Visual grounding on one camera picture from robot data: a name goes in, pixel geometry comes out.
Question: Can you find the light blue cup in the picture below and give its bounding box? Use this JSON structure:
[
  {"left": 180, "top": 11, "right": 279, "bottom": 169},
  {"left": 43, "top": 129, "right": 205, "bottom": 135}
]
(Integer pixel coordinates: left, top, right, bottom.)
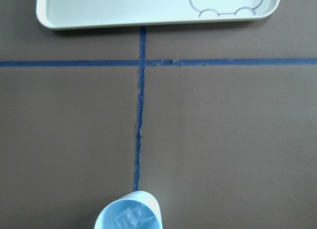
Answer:
[{"left": 94, "top": 191, "right": 163, "bottom": 229}]

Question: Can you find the cream bear tray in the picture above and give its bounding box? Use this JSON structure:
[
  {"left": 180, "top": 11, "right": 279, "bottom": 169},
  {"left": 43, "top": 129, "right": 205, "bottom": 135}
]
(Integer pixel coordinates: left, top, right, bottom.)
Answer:
[{"left": 36, "top": 0, "right": 280, "bottom": 30}]

